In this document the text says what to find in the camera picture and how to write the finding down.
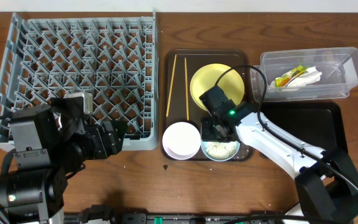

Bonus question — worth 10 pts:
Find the grey plastic dish rack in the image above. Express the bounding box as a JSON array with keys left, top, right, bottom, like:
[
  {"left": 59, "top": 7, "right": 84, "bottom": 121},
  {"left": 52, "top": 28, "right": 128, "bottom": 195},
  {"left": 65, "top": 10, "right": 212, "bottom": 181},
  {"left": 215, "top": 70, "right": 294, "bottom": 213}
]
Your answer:
[{"left": 0, "top": 14, "right": 159, "bottom": 151}]

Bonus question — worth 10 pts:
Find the black waste tray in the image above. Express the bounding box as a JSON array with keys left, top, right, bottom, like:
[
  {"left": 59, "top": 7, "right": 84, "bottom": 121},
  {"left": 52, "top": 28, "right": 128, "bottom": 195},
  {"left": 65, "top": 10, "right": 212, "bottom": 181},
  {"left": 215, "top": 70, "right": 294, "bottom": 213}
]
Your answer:
[{"left": 262, "top": 101, "right": 348, "bottom": 152}]

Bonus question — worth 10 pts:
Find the light blue plastic bowl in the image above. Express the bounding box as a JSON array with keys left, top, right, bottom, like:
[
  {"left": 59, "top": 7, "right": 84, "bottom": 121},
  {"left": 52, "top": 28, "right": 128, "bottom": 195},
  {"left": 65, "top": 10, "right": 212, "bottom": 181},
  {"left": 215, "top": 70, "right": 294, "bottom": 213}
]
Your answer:
[{"left": 201, "top": 141, "right": 240, "bottom": 162}]

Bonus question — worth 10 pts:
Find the yellow plastic plate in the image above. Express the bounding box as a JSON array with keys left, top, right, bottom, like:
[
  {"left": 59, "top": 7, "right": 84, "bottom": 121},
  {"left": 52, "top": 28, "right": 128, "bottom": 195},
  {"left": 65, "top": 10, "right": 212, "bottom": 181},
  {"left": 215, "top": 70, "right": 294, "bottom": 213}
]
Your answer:
[{"left": 190, "top": 63, "right": 245, "bottom": 111}]

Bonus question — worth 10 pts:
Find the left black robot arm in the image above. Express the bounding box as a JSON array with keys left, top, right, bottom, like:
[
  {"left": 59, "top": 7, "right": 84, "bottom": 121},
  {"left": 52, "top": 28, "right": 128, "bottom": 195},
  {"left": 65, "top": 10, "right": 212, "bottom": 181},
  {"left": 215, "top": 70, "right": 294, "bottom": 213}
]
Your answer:
[{"left": 0, "top": 103, "right": 128, "bottom": 223}]

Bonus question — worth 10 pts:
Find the dark brown serving tray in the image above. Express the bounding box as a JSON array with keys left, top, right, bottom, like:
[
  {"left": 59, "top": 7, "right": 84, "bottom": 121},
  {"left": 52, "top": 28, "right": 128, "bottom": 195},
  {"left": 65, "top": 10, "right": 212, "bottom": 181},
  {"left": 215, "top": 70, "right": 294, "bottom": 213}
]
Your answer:
[{"left": 163, "top": 49, "right": 249, "bottom": 130}]

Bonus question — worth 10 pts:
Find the pile of rice grains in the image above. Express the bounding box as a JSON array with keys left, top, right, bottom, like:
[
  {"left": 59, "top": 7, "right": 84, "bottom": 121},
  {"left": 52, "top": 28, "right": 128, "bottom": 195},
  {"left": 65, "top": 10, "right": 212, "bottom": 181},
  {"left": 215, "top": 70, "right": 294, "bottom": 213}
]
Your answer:
[{"left": 206, "top": 142, "right": 237, "bottom": 160}]

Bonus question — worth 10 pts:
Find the white plastic bowl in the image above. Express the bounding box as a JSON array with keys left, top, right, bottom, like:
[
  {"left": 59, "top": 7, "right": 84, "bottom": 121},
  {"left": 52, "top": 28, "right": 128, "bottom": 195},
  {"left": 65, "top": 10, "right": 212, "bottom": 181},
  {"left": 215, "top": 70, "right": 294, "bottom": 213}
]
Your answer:
[{"left": 162, "top": 122, "right": 201, "bottom": 161}]

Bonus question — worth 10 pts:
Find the black rail at table edge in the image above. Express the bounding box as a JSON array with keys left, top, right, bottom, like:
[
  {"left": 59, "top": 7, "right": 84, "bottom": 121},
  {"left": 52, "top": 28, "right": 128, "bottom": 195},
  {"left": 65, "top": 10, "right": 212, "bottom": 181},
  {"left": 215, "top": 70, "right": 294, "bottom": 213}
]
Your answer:
[{"left": 63, "top": 204, "right": 279, "bottom": 224}]

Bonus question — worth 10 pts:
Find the clear plastic waste bin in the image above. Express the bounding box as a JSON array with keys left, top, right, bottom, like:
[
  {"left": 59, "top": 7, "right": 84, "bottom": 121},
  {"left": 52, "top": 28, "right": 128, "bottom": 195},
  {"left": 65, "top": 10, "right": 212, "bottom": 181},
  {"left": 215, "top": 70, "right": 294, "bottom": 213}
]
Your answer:
[{"left": 251, "top": 47, "right": 358, "bottom": 102}]

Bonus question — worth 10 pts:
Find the wooden chopstick right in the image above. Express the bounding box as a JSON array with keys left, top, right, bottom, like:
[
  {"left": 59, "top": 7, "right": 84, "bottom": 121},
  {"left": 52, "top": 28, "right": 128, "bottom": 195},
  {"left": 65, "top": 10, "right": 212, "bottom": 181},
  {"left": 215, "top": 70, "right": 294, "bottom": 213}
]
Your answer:
[{"left": 184, "top": 57, "right": 190, "bottom": 121}]

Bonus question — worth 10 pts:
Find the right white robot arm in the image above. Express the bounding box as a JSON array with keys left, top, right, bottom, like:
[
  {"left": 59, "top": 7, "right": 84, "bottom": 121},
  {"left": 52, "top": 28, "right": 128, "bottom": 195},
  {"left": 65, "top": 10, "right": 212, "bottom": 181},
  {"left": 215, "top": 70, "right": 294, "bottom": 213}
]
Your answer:
[{"left": 200, "top": 85, "right": 358, "bottom": 223}]

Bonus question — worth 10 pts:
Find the yellow orange snack wrapper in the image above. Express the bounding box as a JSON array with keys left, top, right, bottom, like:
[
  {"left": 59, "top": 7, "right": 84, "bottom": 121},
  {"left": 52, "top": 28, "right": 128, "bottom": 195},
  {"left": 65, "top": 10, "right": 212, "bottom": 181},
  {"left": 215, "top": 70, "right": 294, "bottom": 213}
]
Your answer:
[{"left": 274, "top": 65, "right": 308, "bottom": 88}]

